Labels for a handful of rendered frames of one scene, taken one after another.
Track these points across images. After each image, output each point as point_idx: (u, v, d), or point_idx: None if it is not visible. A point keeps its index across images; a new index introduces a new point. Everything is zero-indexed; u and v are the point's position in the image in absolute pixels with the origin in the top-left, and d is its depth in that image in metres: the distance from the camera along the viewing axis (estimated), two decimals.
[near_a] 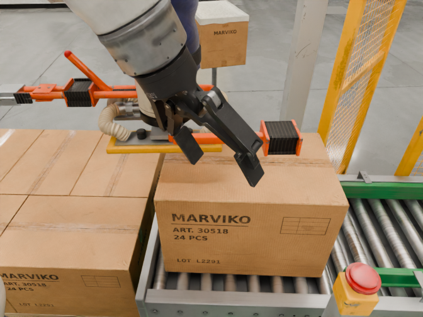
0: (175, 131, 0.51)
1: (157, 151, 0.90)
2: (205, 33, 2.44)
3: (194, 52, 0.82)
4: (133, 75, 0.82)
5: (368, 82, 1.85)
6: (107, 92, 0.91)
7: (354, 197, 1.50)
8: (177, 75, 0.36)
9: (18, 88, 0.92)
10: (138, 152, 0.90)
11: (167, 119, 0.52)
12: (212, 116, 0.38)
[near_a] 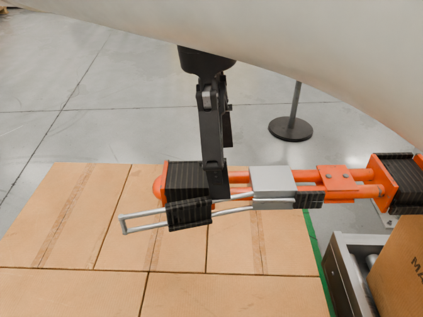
0: None
1: None
2: None
3: None
4: None
5: None
6: None
7: None
8: None
9: (291, 178, 0.49)
10: None
11: (208, 161, 0.39)
12: (223, 74, 0.48)
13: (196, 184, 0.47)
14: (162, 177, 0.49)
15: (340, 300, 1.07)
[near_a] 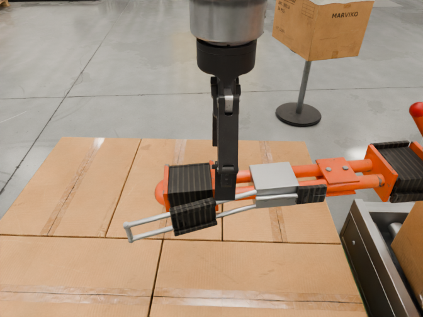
0: None
1: None
2: (322, 15, 1.94)
3: None
4: None
5: None
6: None
7: None
8: None
9: (292, 173, 0.50)
10: None
11: (223, 165, 0.38)
12: None
13: (199, 187, 0.47)
14: (163, 182, 0.49)
15: (362, 268, 1.03)
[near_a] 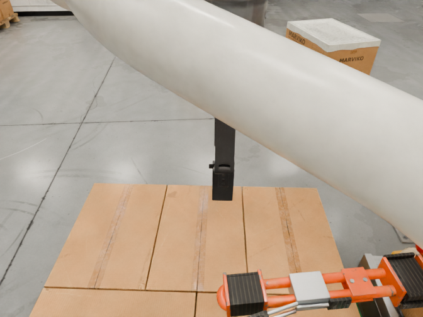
0: None
1: None
2: None
3: None
4: None
5: None
6: None
7: None
8: None
9: (324, 285, 0.64)
10: None
11: (219, 165, 0.38)
12: None
13: (253, 299, 0.62)
14: (225, 292, 0.63)
15: None
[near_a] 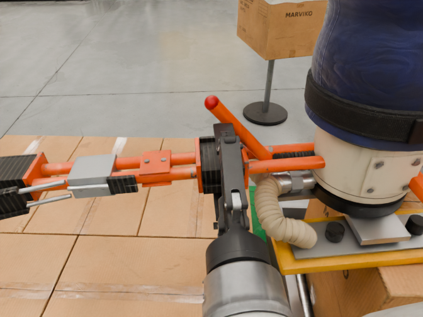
0: None
1: (372, 266, 0.50)
2: (276, 14, 1.96)
3: None
4: (352, 138, 0.42)
5: None
6: (272, 163, 0.51)
7: None
8: None
9: (110, 165, 0.51)
10: (338, 270, 0.50)
11: (234, 143, 0.39)
12: None
13: (11, 176, 0.49)
14: None
15: (274, 263, 1.04)
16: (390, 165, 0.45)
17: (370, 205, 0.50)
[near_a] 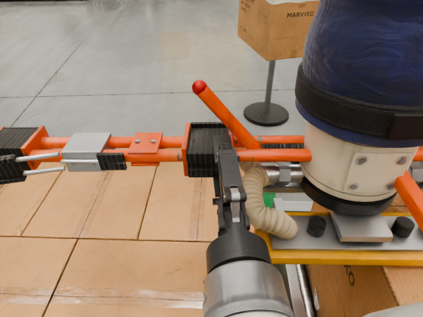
0: None
1: (350, 263, 0.49)
2: (277, 14, 1.94)
3: None
4: (342, 134, 0.41)
5: None
6: (258, 152, 0.51)
7: None
8: None
9: (102, 142, 0.54)
10: (315, 263, 0.50)
11: (231, 156, 0.42)
12: None
13: (11, 145, 0.52)
14: None
15: (276, 267, 1.03)
16: (373, 161, 0.44)
17: (354, 203, 0.50)
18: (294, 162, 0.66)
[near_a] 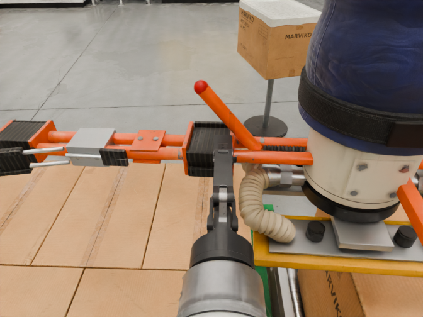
0: None
1: (348, 271, 0.48)
2: (276, 36, 1.99)
3: None
4: (347, 141, 0.40)
5: None
6: (259, 154, 0.51)
7: None
8: None
9: (106, 138, 0.55)
10: (312, 269, 0.49)
11: (227, 156, 0.42)
12: None
13: (19, 138, 0.54)
14: None
15: (274, 295, 1.08)
16: (374, 168, 0.43)
17: (355, 209, 0.49)
18: (299, 165, 0.65)
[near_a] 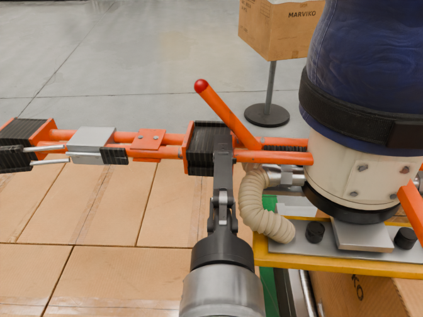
0: None
1: (347, 272, 0.48)
2: (278, 14, 1.91)
3: None
4: (348, 142, 0.40)
5: None
6: (259, 153, 0.51)
7: None
8: None
9: (107, 136, 0.55)
10: (311, 270, 0.49)
11: (226, 158, 0.42)
12: None
13: (19, 136, 0.54)
14: None
15: (279, 275, 1.00)
16: (375, 169, 0.42)
17: (355, 211, 0.48)
18: (299, 165, 0.65)
